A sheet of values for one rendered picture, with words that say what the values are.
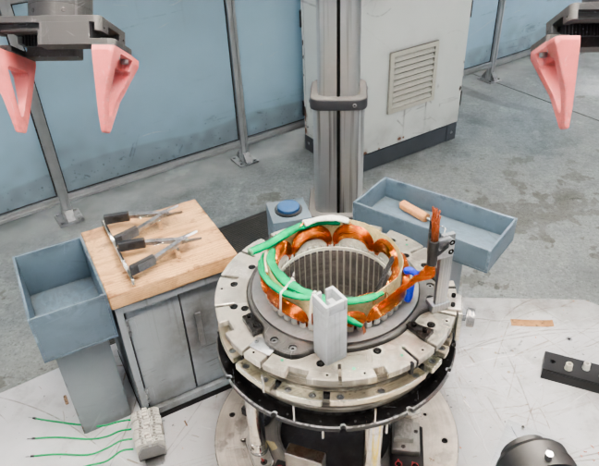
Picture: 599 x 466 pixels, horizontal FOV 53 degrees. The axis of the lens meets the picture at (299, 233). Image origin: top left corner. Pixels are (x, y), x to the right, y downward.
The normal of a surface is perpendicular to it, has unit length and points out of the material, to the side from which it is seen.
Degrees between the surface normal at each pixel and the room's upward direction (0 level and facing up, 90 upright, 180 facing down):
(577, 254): 0
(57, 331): 90
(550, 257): 0
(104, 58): 80
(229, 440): 0
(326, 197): 90
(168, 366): 90
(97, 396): 90
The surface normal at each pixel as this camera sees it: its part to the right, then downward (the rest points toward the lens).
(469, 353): -0.04, -0.82
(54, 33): -0.08, 0.07
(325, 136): -0.07, 0.57
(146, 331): 0.47, 0.49
